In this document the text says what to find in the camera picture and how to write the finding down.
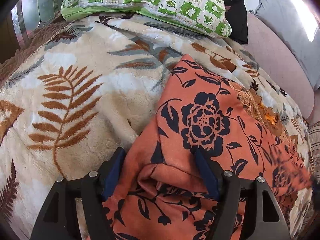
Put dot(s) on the wooden stained glass door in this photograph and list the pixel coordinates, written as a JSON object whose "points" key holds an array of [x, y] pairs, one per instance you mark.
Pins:
{"points": [[19, 24]]}

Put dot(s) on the light blue grey pillow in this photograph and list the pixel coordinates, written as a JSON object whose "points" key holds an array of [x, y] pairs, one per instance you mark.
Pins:
{"points": [[294, 24]]}

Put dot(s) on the beige leaf print blanket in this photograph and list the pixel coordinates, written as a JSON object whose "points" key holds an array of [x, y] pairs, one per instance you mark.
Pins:
{"points": [[83, 89]]}

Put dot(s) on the striped floral cushion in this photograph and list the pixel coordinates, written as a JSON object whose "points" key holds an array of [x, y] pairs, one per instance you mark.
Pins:
{"points": [[314, 138]]}

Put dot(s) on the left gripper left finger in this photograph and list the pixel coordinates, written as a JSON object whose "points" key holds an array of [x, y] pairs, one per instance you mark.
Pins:
{"points": [[72, 205]]}

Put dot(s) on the green white patterned pillow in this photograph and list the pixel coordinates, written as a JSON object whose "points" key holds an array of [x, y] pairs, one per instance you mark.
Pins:
{"points": [[207, 17]]}

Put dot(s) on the orange black floral shirt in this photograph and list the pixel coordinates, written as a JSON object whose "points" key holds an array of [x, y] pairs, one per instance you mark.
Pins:
{"points": [[160, 194]]}

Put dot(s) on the black garment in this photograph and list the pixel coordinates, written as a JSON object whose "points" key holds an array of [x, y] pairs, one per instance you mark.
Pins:
{"points": [[236, 15]]}

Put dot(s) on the pink quilted bolster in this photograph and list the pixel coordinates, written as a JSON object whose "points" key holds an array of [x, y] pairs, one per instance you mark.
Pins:
{"points": [[280, 64]]}

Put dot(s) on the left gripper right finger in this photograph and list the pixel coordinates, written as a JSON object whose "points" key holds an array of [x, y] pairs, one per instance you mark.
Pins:
{"points": [[262, 218]]}

